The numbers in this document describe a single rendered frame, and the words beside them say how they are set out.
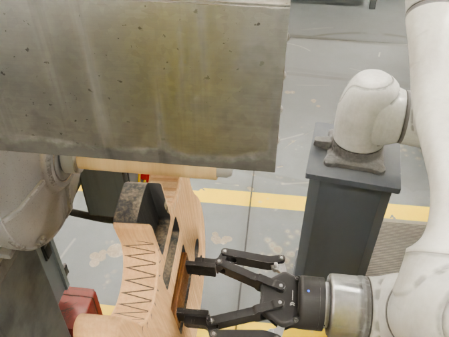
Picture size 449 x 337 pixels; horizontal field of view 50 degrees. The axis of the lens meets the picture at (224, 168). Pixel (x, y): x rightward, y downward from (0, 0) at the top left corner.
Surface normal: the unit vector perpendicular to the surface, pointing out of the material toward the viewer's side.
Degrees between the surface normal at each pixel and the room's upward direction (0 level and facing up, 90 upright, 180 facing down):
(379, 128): 88
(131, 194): 7
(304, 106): 0
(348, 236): 90
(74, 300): 0
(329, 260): 90
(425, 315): 74
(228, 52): 90
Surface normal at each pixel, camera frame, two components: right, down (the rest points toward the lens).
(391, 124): -0.14, 0.54
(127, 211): -0.08, -0.56
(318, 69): 0.00, -0.76
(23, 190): 0.97, 0.15
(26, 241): 0.82, 0.52
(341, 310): -0.10, -0.09
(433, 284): -0.75, -0.63
